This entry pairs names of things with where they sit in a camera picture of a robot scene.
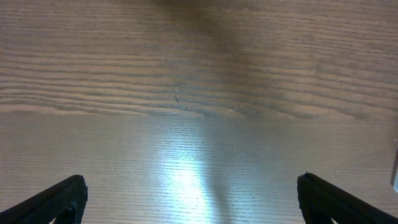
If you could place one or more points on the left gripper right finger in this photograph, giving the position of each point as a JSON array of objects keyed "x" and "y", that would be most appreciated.
[{"x": 323, "y": 203}]

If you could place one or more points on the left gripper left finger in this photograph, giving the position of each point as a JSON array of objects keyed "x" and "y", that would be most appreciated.
[{"x": 63, "y": 202}]

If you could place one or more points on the clear plastic container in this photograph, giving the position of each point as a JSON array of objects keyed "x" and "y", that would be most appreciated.
[{"x": 394, "y": 173}]

